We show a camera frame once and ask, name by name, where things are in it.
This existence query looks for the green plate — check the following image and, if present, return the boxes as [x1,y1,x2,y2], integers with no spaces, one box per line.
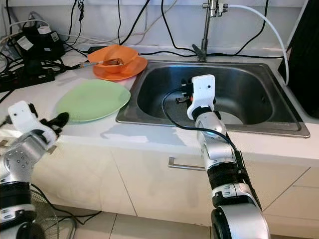
[55,80,131,122]

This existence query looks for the black power strip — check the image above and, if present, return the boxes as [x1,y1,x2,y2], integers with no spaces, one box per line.
[0,69,55,93]

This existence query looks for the orange plate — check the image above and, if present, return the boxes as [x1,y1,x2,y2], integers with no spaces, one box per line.
[94,56,149,81]

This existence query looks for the white cabinet drawer front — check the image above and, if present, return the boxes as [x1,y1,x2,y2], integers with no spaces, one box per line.
[110,149,315,232]
[30,142,138,217]

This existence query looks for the metal fork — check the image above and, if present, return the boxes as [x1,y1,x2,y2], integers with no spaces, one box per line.
[80,59,123,68]

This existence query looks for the chrome faucet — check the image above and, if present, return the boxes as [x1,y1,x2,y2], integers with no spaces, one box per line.
[192,0,230,62]

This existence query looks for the stainless steel sink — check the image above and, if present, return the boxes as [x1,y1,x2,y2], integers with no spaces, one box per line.
[116,61,311,137]

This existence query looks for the orange bowl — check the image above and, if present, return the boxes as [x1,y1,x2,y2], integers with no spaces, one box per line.
[87,44,139,73]

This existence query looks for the black charger box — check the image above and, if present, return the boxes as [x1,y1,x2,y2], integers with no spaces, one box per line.
[12,26,65,61]

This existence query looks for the brown food scraps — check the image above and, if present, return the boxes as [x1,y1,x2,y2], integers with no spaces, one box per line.
[104,57,124,66]

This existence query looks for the black appliance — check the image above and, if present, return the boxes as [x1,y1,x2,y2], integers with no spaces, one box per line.
[287,0,319,119]

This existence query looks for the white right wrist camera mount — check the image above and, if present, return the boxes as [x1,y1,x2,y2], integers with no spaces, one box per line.
[187,75,216,120]

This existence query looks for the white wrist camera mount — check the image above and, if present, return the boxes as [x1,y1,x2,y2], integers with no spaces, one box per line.
[187,75,216,120]
[7,101,55,142]

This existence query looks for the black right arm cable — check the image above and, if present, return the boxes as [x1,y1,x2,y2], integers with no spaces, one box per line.
[162,89,245,170]

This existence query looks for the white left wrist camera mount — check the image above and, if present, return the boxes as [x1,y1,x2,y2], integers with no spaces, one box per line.
[7,101,55,142]

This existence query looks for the metal drawer handle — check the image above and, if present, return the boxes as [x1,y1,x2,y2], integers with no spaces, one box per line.
[168,157,217,172]

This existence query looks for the black power cable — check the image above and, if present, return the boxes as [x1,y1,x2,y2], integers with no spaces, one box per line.
[232,0,270,56]
[161,0,196,55]

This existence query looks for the wire fan grille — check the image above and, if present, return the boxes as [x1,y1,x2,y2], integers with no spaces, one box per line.
[30,187,75,239]

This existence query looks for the white hose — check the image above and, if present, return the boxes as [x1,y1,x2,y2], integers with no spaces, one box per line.
[227,5,290,85]

